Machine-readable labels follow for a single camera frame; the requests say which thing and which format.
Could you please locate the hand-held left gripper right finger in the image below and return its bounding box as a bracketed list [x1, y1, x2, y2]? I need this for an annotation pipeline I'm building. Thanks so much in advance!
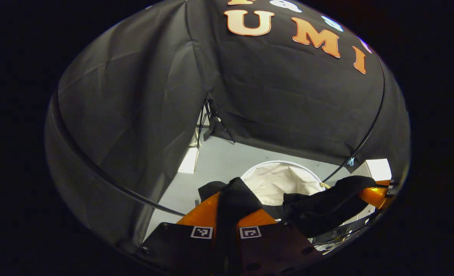
[237, 209, 324, 276]

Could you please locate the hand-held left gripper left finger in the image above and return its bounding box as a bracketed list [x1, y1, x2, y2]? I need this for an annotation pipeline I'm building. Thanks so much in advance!
[135, 192, 222, 276]

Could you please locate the black jacket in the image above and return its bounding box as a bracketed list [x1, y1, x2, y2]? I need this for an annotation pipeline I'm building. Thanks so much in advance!
[198, 176, 377, 276]

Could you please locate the white laundry hamper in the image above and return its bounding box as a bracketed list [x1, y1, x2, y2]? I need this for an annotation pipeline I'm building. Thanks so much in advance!
[240, 160, 327, 207]

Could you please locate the black tripod stand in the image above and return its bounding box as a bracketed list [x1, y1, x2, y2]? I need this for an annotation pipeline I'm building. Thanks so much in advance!
[198, 100, 235, 148]

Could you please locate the black backdrop cloth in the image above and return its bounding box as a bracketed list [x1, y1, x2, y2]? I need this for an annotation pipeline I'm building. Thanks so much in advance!
[45, 0, 411, 253]

